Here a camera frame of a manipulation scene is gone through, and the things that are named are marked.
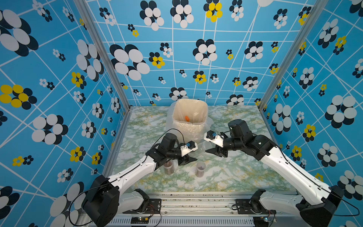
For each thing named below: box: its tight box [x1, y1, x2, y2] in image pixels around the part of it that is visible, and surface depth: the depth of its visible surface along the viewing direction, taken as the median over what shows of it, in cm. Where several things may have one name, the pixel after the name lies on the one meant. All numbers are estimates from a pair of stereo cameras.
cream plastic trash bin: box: [172, 98, 208, 146], surface depth 90 cm
